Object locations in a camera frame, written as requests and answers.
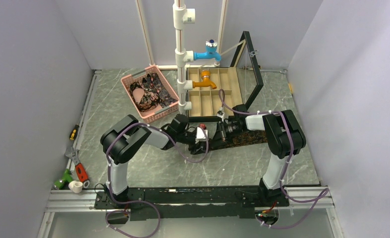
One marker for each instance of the orange plastic faucet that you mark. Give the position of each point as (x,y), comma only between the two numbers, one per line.
(205,82)

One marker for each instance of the yellow black screwdriver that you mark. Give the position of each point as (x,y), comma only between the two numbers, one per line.
(74,132)

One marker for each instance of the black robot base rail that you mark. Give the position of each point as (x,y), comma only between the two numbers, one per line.
(195,202)

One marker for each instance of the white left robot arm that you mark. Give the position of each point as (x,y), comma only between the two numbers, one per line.
(122,141)

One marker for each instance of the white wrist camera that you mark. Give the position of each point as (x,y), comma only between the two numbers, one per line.
(201,133)
(221,114)

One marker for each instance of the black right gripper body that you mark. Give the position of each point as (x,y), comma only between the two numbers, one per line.
(225,130)

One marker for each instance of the blue plastic faucet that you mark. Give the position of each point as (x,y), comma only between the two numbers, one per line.
(210,53)

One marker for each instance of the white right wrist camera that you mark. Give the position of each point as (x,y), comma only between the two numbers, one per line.
(221,114)

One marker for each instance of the black orange key-pattern tie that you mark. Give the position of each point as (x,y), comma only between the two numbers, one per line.
(244,138)

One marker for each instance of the floral ties in basket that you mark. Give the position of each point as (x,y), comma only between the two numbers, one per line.
(154,93)

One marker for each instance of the pink plastic basket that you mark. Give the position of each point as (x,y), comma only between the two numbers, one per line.
(158,112)

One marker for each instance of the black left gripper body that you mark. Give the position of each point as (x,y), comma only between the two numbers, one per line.
(187,138)

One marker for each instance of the white pvc pipe stand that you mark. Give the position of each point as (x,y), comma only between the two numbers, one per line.
(181,17)

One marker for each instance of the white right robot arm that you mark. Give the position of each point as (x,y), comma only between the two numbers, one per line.
(283,133)

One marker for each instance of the green toy tool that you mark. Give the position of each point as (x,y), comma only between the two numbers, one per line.
(65,179)

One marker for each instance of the white pipe fitting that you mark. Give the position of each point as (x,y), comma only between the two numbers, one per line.
(75,186)

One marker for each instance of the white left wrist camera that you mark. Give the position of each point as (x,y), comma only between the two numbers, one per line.
(201,133)

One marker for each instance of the red handled wrench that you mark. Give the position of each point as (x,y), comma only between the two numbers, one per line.
(81,173)

